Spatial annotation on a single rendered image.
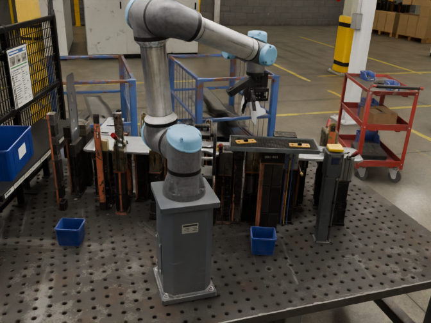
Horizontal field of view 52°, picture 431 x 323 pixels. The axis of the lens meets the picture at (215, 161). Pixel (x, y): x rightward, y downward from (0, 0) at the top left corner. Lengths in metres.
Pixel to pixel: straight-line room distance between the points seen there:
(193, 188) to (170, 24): 0.53
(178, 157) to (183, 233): 0.27
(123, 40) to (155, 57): 8.46
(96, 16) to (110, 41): 0.56
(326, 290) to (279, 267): 0.22
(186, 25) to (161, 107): 0.31
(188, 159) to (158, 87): 0.26
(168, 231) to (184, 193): 0.15
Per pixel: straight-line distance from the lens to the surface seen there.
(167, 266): 1.62
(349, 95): 6.14
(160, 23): 1.35
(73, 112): 2.32
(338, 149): 1.89
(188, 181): 1.48
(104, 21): 9.84
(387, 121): 4.33
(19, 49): 2.46
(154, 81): 1.49
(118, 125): 2.07
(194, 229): 1.53
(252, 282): 1.80
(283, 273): 1.87
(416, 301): 3.09
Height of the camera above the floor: 1.82
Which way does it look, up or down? 23 degrees down
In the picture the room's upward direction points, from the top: 2 degrees clockwise
